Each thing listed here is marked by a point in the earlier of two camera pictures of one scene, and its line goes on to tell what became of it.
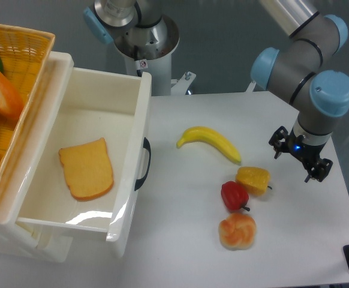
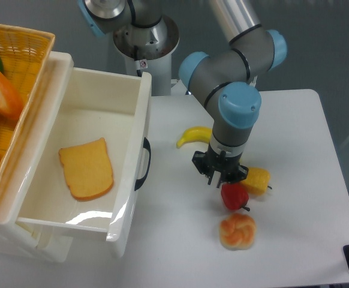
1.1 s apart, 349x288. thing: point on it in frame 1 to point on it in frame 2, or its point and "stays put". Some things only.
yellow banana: [202, 134] stays put
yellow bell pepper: [255, 179] stays put
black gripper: [307, 153] to [228, 167]
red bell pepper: [235, 197] stays put
